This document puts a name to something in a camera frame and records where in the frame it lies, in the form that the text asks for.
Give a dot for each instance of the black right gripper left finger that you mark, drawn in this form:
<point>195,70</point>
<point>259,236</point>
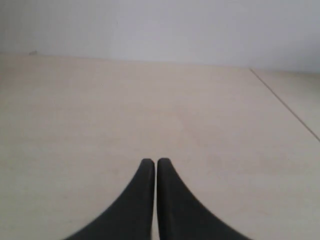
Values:
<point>130,216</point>

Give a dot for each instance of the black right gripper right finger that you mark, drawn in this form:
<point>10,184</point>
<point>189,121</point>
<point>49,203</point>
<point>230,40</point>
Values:
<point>180,215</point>

